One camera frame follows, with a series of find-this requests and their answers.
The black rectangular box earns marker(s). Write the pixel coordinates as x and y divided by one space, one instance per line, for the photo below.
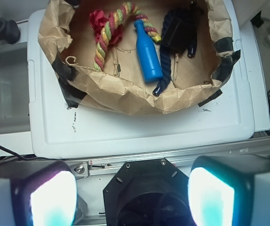
181 35

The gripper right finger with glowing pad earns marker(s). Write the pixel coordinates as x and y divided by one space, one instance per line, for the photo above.
230 190

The crumpled brown paper liner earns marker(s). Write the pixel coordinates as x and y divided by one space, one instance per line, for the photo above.
65 31

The black tape strip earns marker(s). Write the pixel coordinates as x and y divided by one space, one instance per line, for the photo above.
228 59
66 73

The black tape strip right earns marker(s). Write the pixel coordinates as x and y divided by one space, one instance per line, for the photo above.
228 59

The multicolour braided rope toy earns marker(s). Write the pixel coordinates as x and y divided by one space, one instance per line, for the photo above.
108 30

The blue plastic bottle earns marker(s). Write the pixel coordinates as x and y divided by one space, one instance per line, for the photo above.
147 55

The black octagonal mount plate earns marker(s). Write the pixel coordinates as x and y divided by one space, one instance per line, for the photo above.
145 193

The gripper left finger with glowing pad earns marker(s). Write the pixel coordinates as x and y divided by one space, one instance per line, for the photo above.
37 193

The black tape strip left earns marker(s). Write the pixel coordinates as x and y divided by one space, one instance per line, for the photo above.
66 73

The white plastic bin lid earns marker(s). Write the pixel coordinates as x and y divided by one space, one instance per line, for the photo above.
58 131

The translucent white plastic container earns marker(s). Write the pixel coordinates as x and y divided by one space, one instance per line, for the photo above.
14 89

